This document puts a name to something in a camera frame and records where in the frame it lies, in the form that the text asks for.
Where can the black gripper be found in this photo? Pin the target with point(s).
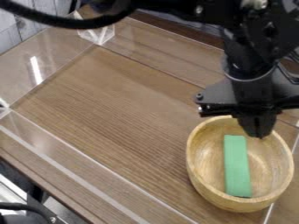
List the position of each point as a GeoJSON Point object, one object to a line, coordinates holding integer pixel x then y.
{"type": "Point", "coordinates": [246, 99]}

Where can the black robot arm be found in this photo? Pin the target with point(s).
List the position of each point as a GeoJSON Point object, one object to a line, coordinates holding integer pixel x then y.
{"type": "Point", "coordinates": [259, 30]}

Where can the clear acrylic corner bracket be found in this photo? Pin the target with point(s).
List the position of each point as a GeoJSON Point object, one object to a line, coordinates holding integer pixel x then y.
{"type": "Point", "coordinates": [98, 36]}

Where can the green rectangular block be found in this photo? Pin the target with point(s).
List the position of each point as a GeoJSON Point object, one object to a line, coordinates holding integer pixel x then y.
{"type": "Point", "coordinates": [237, 171]}

